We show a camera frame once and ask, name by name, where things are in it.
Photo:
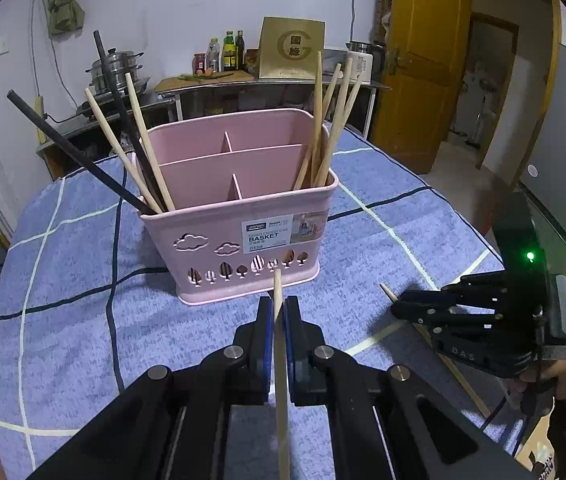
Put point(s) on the pink plastic chopstick basket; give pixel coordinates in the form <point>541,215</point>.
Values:
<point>158,240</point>

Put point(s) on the red sauce jar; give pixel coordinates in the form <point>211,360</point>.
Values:
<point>199,63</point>

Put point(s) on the cardboard box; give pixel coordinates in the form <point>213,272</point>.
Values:
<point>538,455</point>

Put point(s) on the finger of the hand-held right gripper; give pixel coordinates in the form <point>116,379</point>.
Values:
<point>493,292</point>
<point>428,310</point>

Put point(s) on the steel steamer pot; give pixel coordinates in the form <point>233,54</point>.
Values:
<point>113,67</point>

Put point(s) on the grey panel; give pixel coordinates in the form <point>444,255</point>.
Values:
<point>563,135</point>

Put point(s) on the yellow door frame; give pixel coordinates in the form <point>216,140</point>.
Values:
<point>555,60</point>

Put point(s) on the wooden chopstick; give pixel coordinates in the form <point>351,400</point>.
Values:
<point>340,100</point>
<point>348,105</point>
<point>468,390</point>
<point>318,100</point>
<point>282,435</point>
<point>145,132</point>
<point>332,87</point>
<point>113,137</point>

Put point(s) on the gold printed box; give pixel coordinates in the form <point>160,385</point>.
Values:
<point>290,50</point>

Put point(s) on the wooden cutting board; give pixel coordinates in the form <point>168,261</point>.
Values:
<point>203,80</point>

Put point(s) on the dark sauce bottle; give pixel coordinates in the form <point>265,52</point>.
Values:
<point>240,50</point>

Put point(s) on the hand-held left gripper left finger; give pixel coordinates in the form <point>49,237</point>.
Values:
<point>264,345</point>

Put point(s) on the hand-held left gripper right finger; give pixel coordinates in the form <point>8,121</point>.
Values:
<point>293,345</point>

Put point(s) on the metal kitchen counter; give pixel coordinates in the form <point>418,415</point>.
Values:
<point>188,95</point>

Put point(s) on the yellow oil bottle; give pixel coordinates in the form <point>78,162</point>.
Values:
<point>229,52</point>

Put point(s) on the blue plaid blanket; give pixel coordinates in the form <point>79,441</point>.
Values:
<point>63,285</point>

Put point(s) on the clear plastic bottle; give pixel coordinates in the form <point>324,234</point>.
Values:
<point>213,55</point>

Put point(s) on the small seasoning jar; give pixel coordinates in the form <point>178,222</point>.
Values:
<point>251,61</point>

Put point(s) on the white electric kettle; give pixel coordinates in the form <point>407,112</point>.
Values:
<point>363,62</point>

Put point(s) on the yellow wooden door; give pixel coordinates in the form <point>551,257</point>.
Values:
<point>423,60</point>

